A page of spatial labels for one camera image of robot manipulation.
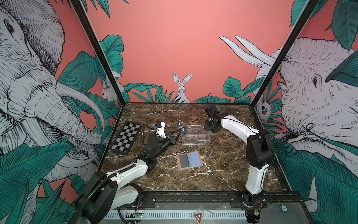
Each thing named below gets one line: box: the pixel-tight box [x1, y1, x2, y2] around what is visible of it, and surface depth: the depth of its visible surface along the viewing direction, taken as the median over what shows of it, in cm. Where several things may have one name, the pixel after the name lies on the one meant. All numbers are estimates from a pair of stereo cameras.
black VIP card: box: [176, 121, 189, 138], surface depth 79 cm
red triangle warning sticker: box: [192, 211, 204, 224], surface depth 70 cm
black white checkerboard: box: [109, 121, 143, 156], surface depth 95 cm
